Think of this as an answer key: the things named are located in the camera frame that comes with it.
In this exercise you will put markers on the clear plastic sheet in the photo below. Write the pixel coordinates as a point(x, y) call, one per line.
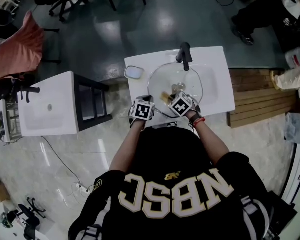
point(297, 130)

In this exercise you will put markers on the wooden slatted platform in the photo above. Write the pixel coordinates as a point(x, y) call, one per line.
point(260, 99)

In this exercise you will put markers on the clear plastic bag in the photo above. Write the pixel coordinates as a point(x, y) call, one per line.
point(297, 57)

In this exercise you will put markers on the white sink on black cabinet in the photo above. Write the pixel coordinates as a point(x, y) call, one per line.
point(52, 104)

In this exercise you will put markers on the black sink faucet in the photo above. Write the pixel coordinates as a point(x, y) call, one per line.
point(30, 91)
point(185, 52)

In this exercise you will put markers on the orange cloth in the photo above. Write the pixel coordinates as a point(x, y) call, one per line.
point(20, 51)

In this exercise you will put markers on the white power strip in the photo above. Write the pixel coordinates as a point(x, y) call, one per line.
point(82, 187)

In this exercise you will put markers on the brown scrub sponge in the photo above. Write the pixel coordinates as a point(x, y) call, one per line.
point(165, 96)

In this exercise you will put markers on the person's left forearm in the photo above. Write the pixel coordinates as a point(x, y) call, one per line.
point(126, 146)

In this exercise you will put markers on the grey rectangular soap dish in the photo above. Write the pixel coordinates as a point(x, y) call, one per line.
point(133, 72)

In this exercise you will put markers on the person's black printed shirt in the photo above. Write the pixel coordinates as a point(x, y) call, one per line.
point(180, 209)

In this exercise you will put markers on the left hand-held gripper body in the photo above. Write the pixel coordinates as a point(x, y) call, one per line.
point(142, 111)

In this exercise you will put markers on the white sink basin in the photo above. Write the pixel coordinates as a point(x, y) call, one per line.
point(222, 89)

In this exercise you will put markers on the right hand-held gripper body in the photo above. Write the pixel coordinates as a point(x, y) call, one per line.
point(180, 106)

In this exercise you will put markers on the person's right forearm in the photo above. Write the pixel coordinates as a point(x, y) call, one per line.
point(210, 141)

